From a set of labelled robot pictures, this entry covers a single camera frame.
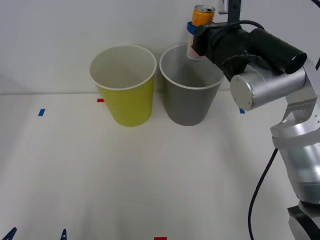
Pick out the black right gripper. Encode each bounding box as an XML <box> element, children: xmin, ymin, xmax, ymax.
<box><xmin>186</xmin><ymin>21</ymin><xmax>252</xmax><ymax>66</ymax></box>

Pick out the orange drink can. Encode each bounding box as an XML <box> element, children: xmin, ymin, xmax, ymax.
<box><xmin>186</xmin><ymin>4</ymin><xmax>216</xmax><ymax>62</ymax></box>

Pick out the grey plastic waste bin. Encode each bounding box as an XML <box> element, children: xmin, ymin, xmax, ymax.
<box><xmin>158</xmin><ymin>43</ymin><xmax>227</xmax><ymax>127</ymax></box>

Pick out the yellow-green plastic waste bin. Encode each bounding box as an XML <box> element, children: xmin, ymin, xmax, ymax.
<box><xmin>88</xmin><ymin>44</ymin><xmax>158</xmax><ymax>128</ymax></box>

